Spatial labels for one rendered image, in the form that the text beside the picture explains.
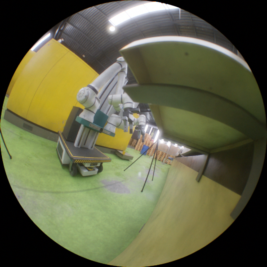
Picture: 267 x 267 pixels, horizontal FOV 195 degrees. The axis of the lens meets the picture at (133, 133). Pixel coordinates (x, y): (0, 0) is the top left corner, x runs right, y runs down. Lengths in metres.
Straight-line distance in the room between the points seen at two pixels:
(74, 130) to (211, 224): 1.34
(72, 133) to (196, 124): 1.27
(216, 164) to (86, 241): 0.76
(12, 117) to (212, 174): 2.40
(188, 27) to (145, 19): 3.46
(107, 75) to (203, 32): 8.75
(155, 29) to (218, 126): 9.09
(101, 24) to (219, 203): 10.80
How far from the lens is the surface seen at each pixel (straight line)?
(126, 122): 0.54
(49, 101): 1.87
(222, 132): 0.19
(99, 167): 1.34
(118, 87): 0.92
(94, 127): 0.97
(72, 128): 1.24
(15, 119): 2.17
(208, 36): 9.08
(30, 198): 0.88
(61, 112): 1.85
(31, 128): 2.01
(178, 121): 0.18
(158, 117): 0.16
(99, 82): 0.85
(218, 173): 0.20
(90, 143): 1.30
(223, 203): 0.16
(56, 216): 0.78
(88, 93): 0.77
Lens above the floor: 0.72
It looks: 6 degrees up
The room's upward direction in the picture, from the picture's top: 23 degrees clockwise
